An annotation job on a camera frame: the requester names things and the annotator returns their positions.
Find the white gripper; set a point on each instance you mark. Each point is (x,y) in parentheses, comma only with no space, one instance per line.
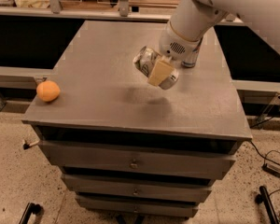
(174,45)

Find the white green 7up can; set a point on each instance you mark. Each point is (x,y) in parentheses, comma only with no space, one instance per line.
(144,62)

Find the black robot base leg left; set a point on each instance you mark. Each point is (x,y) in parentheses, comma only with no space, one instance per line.
(30,209)

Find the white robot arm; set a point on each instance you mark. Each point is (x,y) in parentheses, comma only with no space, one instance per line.
(248,32)

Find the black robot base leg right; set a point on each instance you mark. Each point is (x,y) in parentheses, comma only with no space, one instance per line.
(264,197)

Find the silver blue energy drink can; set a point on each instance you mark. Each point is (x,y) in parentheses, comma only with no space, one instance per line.
(191,54)

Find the grey drawer cabinet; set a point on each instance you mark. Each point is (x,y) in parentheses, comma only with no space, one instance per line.
(105,100)

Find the top grey drawer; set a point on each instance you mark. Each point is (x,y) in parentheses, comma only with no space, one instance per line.
(143,160)

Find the grey drawer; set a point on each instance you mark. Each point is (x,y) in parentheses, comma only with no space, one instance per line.
(138,206)
(136,189)
(143,160)

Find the orange fruit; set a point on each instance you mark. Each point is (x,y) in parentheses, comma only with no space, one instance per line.
(48,91)

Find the grey metal railing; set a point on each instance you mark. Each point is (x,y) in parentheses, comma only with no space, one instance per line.
(131,10)

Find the middle grey drawer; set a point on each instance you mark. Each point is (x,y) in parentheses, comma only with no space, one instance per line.
(136,189)

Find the black power adapter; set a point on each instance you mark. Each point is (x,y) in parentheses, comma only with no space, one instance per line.
(271,169)

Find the bottom grey drawer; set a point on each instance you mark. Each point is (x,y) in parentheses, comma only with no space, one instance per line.
(138,206)

